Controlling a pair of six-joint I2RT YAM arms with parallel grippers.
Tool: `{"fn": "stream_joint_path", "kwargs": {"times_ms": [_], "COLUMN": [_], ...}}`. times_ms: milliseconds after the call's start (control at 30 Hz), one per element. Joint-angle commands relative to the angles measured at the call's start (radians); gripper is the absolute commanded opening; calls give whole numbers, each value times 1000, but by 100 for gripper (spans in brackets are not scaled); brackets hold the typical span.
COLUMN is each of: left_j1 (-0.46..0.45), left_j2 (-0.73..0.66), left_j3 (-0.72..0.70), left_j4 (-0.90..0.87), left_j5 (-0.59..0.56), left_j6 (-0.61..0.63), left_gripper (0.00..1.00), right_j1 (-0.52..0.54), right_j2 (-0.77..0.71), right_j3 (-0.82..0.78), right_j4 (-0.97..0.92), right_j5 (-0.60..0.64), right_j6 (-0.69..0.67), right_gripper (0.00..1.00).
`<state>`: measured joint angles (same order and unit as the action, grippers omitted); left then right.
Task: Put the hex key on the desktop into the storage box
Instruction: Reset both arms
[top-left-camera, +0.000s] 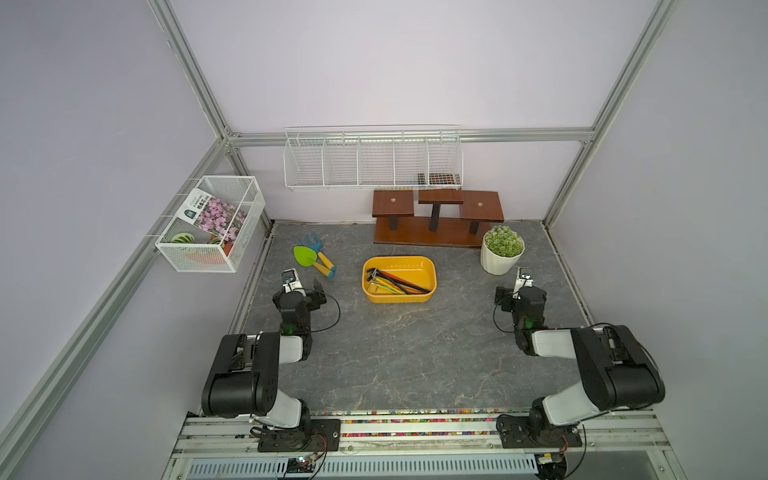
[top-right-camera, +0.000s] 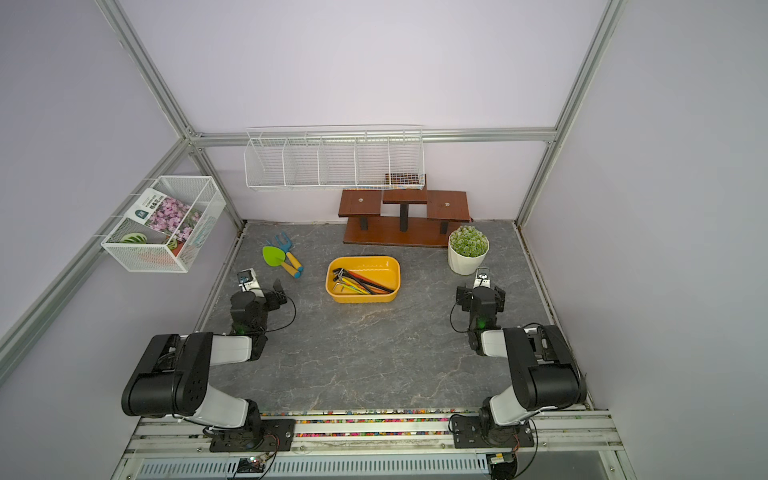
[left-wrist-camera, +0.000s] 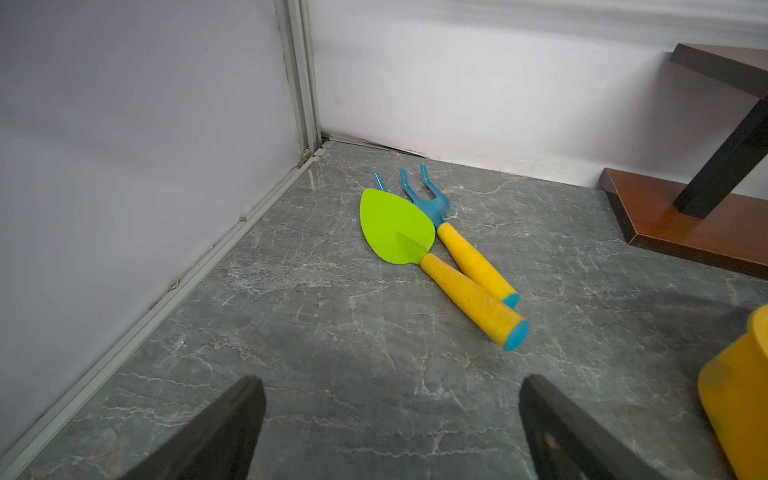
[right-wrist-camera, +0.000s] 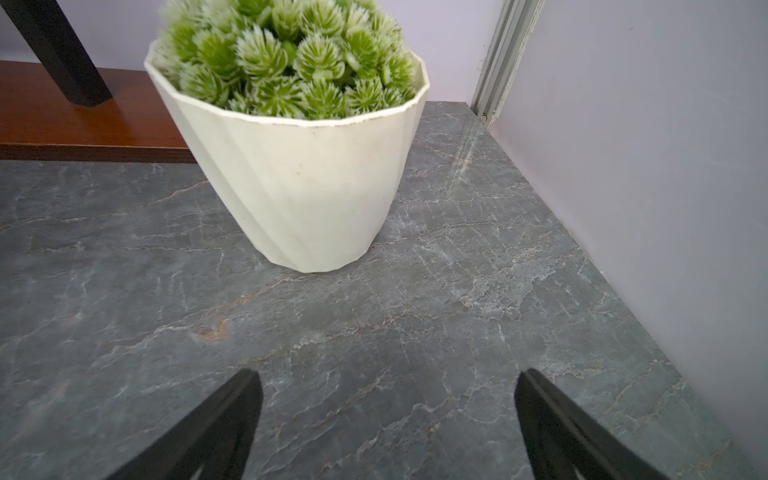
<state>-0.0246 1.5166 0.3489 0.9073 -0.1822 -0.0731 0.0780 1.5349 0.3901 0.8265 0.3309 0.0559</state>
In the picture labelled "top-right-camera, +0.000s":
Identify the short black hex key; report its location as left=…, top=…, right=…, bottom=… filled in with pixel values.
left=333, top=269, right=373, bottom=295

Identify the long black hex key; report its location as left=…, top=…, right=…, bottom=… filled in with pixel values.
left=332, top=268, right=374, bottom=282

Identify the green hex key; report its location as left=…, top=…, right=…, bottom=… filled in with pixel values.
left=334, top=281, right=361, bottom=294

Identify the yellow hex key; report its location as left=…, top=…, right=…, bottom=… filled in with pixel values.
left=335, top=276, right=372, bottom=295

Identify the red hex key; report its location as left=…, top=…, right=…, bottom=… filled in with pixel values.
left=353, top=277, right=393, bottom=294

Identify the orange hex key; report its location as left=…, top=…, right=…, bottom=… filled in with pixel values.
left=348, top=283, right=389, bottom=295

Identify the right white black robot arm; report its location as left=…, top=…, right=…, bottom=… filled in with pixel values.
left=449, top=286, right=587, bottom=448

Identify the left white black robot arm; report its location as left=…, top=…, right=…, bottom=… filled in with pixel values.
left=121, top=280, right=288, bottom=432

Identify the yellow plastic storage box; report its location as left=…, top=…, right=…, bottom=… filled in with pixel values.
left=325, top=256, right=401, bottom=304

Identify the blue toy rake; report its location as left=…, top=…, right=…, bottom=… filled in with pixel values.
left=275, top=232, right=304, bottom=273

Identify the white pot green succulent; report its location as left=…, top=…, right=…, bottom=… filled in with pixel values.
left=448, top=225, right=489, bottom=275

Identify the brown wooden stand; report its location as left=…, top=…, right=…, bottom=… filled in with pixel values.
left=338, top=180, right=472, bottom=248

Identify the flower seed packet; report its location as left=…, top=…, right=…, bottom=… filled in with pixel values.
left=125, top=188, right=202, bottom=242

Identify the colourful grid item in basket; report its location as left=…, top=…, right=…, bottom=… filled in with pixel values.
left=384, top=172, right=426, bottom=189

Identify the green striped ball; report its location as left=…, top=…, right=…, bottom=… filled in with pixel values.
left=120, top=232, right=148, bottom=244

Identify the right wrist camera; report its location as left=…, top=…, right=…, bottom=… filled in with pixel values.
left=473, top=267, right=492, bottom=288

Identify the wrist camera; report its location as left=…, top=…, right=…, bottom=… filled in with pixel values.
left=237, top=268, right=264, bottom=298
left=473, top=267, right=492, bottom=288

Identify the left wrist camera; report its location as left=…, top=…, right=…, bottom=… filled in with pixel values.
left=237, top=268, right=264, bottom=298

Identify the small white wire basket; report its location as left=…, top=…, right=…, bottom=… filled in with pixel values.
left=101, top=175, right=226, bottom=273

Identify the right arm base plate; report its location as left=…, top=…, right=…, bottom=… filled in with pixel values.
left=447, top=414, right=535, bottom=449

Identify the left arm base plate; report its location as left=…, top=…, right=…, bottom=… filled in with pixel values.
left=209, top=418, right=296, bottom=453

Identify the long white wire basket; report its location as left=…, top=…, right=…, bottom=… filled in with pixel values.
left=243, top=124, right=426, bottom=190

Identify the aluminium mounting rail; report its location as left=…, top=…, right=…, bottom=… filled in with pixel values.
left=112, top=407, right=636, bottom=479

